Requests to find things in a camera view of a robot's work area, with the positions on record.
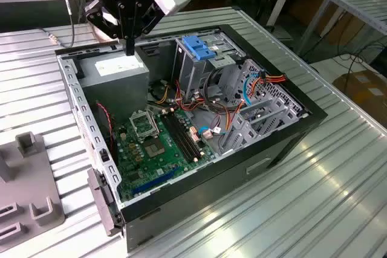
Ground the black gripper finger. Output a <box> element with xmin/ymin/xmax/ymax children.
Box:
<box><xmin>83</xmin><ymin>0</ymin><xmax>131</xmax><ymax>56</ymax></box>
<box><xmin>130</xmin><ymin>0</ymin><xmax>166</xmax><ymax>56</ymax></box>

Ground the orange red power wire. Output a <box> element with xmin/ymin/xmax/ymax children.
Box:
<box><xmin>252</xmin><ymin>70</ymin><xmax>287</xmax><ymax>89</ymax></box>

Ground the grey metal disk bay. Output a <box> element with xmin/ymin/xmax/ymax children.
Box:
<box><xmin>217</xmin><ymin>58</ymin><xmax>309</xmax><ymax>156</ymax></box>

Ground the blue drive latch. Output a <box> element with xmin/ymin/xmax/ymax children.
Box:
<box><xmin>182</xmin><ymin>34</ymin><xmax>217</xmax><ymax>62</ymax></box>

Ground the grey metal drive cage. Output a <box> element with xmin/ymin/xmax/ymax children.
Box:
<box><xmin>172</xmin><ymin>31</ymin><xmax>247</xmax><ymax>103</ymax></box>

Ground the grey power supply unit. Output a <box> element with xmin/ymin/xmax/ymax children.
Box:
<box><xmin>77</xmin><ymin>49</ymin><xmax>151</xmax><ymax>124</ymax></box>

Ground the black RAM slot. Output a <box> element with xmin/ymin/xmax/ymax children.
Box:
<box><xmin>167</xmin><ymin>110</ymin><xmax>203</xmax><ymax>159</ymax></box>
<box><xmin>159</xmin><ymin>112</ymin><xmax>196</xmax><ymax>164</ymax></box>

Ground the CPU socket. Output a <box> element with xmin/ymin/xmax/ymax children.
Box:
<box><xmin>141</xmin><ymin>138</ymin><xmax>167</xmax><ymax>160</ymax></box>

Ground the green motherboard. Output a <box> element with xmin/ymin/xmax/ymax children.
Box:
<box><xmin>113</xmin><ymin>106</ymin><xmax>217</xmax><ymax>203</ymax></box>

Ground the blue expansion slot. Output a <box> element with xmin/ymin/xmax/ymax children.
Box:
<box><xmin>131</xmin><ymin>166</ymin><xmax>180</xmax><ymax>198</ymax></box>

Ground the grey parts rack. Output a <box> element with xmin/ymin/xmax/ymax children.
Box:
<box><xmin>0</xmin><ymin>131</ymin><xmax>66</xmax><ymax>253</ymax></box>

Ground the grey plastic case panel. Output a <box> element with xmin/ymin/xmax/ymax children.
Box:
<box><xmin>86</xmin><ymin>167</ymin><xmax>125</xmax><ymax>237</ymax></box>

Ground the black open PC case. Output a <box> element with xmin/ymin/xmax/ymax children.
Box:
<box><xmin>54</xmin><ymin>24</ymin><xmax>329</xmax><ymax>254</ymax></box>

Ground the brown cardboard box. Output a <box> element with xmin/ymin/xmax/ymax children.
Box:
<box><xmin>332</xmin><ymin>69</ymin><xmax>387</xmax><ymax>114</ymax></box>

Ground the black cable silver connector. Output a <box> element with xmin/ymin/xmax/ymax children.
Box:
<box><xmin>39</xmin><ymin>0</ymin><xmax>76</xmax><ymax>49</ymax></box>

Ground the yellow orange wire bundle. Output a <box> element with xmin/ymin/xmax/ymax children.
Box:
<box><xmin>149</xmin><ymin>79</ymin><xmax>172</xmax><ymax>105</ymax></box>

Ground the metal socket cover frame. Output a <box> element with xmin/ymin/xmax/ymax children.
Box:
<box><xmin>129</xmin><ymin>110</ymin><xmax>160</xmax><ymax>138</ymax></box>

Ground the red black wire bundle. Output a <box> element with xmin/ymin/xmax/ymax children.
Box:
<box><xmin>175</xmin><ymin>79</ymin><xmax>242</xmax><ymax>138</ymax></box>

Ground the blue data wire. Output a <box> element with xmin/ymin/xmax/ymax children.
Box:
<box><xmin>241</xmin><ymin>75</ymin><xmax>258</xmax><ymax>108</ymax></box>

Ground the pale blue wire white plug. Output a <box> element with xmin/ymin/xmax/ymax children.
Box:
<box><xmin>198</xmin><ymin>124</ymin><xmax>224</xmax><ymax>141</ymax></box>

